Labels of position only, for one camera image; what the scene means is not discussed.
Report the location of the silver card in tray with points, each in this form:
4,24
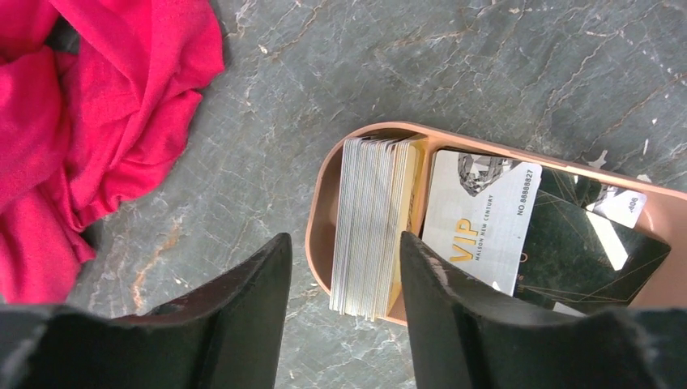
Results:
618,204

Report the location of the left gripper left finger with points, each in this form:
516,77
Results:
224,334

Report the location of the silver VIP card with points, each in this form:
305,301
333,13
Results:
478,212

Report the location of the pink oval card tray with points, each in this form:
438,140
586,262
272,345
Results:
663,218

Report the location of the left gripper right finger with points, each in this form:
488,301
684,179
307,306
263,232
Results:
465,334

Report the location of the stack of upright cards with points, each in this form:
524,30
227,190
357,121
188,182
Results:
380,176

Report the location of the red crumpled cloth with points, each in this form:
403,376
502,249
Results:
96,102

